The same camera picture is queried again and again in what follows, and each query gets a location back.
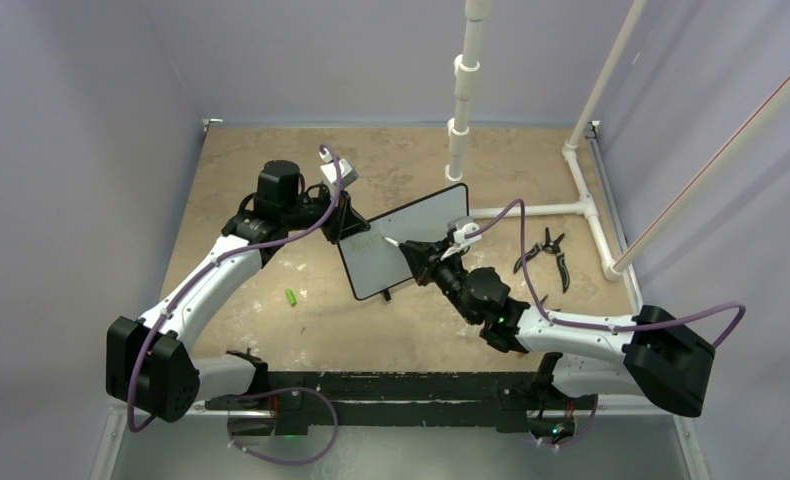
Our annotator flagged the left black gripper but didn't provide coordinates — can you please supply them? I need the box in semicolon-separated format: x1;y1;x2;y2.
282;183;369;244

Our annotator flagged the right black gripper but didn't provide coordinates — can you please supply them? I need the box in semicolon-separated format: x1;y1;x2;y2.
402;236;478;324

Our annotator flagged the small black-framed whiteboard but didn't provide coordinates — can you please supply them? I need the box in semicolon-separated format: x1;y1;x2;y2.
337;183;470;303

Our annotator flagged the green marker cap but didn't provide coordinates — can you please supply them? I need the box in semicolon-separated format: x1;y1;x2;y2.
285;288;297;307

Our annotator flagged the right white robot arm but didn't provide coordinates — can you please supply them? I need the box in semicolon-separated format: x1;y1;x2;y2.
392;241;716;418

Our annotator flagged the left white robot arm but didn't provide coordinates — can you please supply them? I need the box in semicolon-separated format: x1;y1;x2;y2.
105;152;369;431

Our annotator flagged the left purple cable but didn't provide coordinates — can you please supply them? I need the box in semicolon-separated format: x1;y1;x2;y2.
126;144;343;434

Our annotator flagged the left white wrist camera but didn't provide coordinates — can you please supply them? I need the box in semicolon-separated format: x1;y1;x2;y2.
320;154;359;195

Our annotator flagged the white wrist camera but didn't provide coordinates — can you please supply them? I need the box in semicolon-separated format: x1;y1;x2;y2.
441;216;482;260
320;154;359;195

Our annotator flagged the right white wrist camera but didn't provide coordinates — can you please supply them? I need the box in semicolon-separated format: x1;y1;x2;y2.
441;216;482;260

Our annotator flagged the black-handled wire stripper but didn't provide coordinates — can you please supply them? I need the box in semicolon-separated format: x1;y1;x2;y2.
513;227;572;294

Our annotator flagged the purple cable loop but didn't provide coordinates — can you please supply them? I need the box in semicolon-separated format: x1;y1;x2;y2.
227;384;342;467

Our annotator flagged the white PVC pipe frame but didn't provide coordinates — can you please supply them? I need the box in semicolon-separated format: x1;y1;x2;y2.
444;0;790;281

